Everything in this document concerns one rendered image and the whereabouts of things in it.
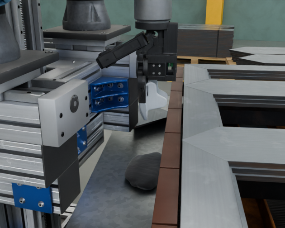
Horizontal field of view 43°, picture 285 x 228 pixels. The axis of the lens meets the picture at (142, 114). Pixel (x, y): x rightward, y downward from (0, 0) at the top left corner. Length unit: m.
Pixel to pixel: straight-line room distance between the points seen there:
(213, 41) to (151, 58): 4.52
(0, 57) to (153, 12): 0.29
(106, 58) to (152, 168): 0.36
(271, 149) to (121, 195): 0.38
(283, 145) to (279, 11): 7.13
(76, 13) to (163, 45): 0.45
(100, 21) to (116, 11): 7.30
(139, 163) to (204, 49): 4.34
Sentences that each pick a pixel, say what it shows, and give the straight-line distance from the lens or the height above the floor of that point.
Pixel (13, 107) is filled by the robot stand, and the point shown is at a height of 0.97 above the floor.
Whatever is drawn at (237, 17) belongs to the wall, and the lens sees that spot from 7.92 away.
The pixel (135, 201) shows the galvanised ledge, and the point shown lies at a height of 0.68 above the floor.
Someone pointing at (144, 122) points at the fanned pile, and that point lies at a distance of 1.25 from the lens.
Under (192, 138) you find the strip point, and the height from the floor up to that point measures 0.85.
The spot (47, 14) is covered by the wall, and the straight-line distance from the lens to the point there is 9.19.
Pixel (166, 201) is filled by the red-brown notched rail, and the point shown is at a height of 0.83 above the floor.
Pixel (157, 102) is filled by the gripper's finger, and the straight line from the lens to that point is 0.76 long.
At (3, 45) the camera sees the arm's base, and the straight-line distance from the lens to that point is 0.72.
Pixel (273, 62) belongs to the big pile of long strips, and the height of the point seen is 0.85.
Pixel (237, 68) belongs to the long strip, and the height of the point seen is 0.85.
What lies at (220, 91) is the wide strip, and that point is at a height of 0.85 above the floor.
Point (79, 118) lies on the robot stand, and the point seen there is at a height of 0.93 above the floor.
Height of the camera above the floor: 1.18
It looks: 20 degrees down
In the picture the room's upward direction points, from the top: straight up
